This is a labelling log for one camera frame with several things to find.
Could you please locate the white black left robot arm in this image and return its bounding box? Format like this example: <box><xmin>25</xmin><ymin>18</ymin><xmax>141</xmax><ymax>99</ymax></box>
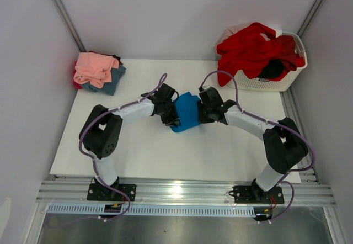
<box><xmin>79</xmin><ymin>83</ymin><xmax>180</xmax><ymax>200</ymax></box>

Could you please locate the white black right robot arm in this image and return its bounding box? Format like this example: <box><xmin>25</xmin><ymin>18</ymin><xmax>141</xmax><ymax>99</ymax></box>
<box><xmin>197</xmin><ymin>87</ymin><xmax>309</xmax><ymax>202</ymax></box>

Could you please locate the white perforated laundry basket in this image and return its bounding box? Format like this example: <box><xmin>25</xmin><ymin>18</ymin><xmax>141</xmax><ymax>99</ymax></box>
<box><xmin>234</xmin><ymin>31</ymin><xmax>308</xmax><ymax>92</ymax></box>

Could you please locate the grey blue folded t shirt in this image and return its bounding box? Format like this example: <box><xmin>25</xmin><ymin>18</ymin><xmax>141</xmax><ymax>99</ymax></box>
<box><xmin>81</xmin><ymin>64</ymin><xmax>126</xmax><ymax>96</ymax></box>

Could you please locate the black garment in basket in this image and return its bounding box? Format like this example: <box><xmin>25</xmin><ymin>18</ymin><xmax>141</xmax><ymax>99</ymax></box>
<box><xmin>258</xmin><ymin>59</ymin><xmax>285</xmax><ymax>79</ymax></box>

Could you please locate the pale pink garment in basket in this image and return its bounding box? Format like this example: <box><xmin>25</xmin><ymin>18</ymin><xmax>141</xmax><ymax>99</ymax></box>
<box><xmin>220</xmin><ymin>23</ymin><xmax>250</xmax><ymax>42</ymax></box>

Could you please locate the dark red folded t shirt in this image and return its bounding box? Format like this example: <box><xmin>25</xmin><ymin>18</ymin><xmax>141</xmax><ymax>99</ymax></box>
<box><xmin>72</xmin><ymin>51</ymin><xmax>122</xmax><ymax>91</ymax></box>

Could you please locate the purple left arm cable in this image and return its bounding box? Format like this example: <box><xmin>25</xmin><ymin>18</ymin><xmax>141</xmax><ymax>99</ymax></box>
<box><xmin>78</xmin><ymin>72</ymin><xmax>168</xmax><ymax>222</ymax></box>

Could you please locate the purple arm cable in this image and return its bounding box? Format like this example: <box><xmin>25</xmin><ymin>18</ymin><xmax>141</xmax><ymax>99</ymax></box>
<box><xmin>78</xmin><ymin>72</ymin><xmax>168</xmax><ymax>222</ymax></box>
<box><xmin>198</xmin><ymin>70</ymin><xmax>317</xmax><ymax>224</ymax></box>

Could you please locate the aluminium front rail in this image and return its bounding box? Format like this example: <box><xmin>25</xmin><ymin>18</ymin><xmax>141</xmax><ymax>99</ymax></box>
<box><xmin>36</xmin><ymin>176</ymin><xmax>336</xmax><ymax>207</ymax></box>

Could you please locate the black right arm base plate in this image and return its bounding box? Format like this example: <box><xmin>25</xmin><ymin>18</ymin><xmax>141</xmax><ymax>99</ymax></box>
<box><xmin>228</xmin><ymin>185</ymin><xmax>285</xmax><ymax>204</ymax></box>

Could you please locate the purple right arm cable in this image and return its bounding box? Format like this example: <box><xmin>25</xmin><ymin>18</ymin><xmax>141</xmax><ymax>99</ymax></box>
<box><xmin>198</xmin><ymin>70</ymin><xmax>317</xmax><ymax>224</ymax></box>

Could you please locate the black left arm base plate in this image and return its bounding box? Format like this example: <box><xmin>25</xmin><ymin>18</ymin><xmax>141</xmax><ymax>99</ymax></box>
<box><xmin>87</xmin><ymin>178</ymin><xmax>137</xmax><ymax>202</ymax></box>

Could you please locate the white slotted cable duct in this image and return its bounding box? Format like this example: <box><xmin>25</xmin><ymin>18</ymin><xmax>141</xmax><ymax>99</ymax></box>
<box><xmin>46</xmin><ymin>203</ymin><xmax>255</xmax><ymax>218</ymax></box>

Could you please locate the aluminium corner post left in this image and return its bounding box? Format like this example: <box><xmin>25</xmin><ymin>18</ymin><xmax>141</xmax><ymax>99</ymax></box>
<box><xmin>52</xmin><ymin>0</ymin><xmax>86</xmax><ymax>52</ymax></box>

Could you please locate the aluminium corner post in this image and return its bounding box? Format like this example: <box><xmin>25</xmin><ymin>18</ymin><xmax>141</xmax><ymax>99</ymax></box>
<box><xmin>52</xmin><ymin>0</ymin><xmax>86</xmax><ymax>52</ymax></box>
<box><xmin>297</xmin><ymin>0</ymin><xmax>325</xmax><ymax>37</ymax></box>

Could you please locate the aluminium corner post right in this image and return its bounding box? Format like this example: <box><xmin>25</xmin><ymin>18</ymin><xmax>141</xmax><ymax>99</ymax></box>
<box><xmin>297</xmin><ymin>0</ymin><xmax>325</xmax><ymax>37</ymax></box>

